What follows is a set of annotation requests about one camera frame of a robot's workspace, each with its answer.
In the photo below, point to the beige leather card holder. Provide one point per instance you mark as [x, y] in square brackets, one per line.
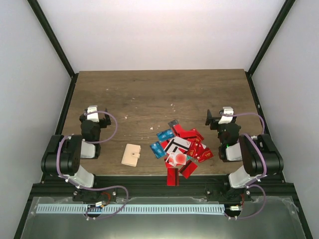
[131, 155]

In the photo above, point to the white card red circle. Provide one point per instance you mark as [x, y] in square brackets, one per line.
[175, 159]

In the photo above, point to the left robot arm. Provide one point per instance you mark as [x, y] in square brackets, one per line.
[64, 153]

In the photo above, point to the black aluminium frame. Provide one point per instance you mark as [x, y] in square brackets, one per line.
[152, 186]

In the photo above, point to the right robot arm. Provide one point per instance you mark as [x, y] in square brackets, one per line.
[258, 154]

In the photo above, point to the white black red card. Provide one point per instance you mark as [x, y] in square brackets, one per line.
[176, 145]

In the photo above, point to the light blue slotted cable duct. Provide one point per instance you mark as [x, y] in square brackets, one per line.
[134, 209]

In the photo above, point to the blue card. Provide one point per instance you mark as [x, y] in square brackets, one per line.
[165, 135]
[158, 150]

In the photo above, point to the red card gold vip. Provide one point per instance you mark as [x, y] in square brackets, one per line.
[204, 155]

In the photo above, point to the blue card lower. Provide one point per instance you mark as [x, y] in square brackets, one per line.
[158, 150]

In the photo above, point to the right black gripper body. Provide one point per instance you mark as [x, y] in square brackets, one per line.
[215, 120]

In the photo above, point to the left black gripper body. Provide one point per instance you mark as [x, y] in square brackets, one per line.
[104, 123]

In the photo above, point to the red gold card middle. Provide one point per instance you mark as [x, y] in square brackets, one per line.
[196, 149]

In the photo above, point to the red card black stripe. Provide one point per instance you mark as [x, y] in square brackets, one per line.
[172, 177]

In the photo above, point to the blue card upper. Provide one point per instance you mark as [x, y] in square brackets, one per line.
[165, 135]

